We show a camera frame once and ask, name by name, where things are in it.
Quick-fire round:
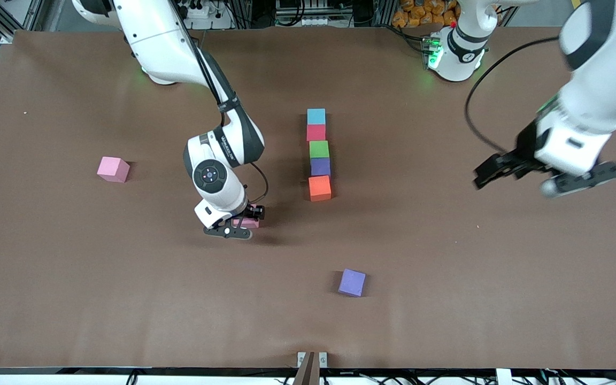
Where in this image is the light pink foam cube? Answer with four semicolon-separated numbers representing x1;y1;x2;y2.
232;205;260;229
97;156;131;183

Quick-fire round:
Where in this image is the orange foam cube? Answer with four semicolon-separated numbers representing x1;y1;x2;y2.
308;175;333;202

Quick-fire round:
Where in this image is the orange toy pile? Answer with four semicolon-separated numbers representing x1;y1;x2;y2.
392;0;461;27

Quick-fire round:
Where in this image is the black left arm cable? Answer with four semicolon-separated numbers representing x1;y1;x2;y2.
464;35;563;157

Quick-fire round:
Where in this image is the grey bracket with brown post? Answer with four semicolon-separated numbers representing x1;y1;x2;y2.
293;351;328;385

